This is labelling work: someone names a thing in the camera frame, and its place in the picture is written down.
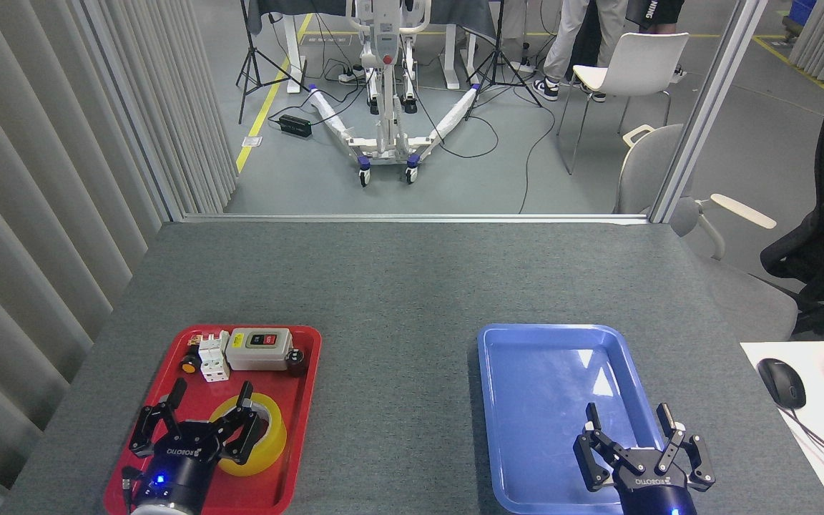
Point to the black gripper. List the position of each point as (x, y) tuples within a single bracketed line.
[(651, 493), (183, 468)]

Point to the yellow tape roll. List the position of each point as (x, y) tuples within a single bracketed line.
[(272, 447)]

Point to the yellow push button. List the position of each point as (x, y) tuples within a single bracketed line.
[(189, 365)]

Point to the white circuit breaker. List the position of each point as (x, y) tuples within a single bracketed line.
[(214, 361)]

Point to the red plastic tray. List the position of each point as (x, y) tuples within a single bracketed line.
[(297, 429)]

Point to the blue plastic tray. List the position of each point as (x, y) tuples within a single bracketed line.
[(541, 400)]

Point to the black computer mouse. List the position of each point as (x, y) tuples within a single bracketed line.
[(782, 383)]

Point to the white desk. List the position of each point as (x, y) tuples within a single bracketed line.
[(823, 386)]

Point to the grey armchair with cream armrests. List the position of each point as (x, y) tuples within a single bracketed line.
[(644, 172)]

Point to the black power box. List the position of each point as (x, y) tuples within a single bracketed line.
[(295, 126)]

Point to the white wheeled stand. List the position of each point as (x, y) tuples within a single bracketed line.
[(383, 136)]

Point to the black tripod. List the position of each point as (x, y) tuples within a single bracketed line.
[(499, 57), (246, 64)]

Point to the white plastic chair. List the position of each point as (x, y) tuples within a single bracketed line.
[(634, 64)]

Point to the person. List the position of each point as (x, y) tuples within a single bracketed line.
[(569, 36), (659, 14)]

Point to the blue bin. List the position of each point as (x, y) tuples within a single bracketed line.
[(802, 14)]

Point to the grey push button switch box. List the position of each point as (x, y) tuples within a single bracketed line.
[(258, 354)]

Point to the black round knob switch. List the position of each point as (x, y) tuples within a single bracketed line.
[(297, 361)]

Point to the silver table rail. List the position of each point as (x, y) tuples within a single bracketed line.
[(412, 218)]

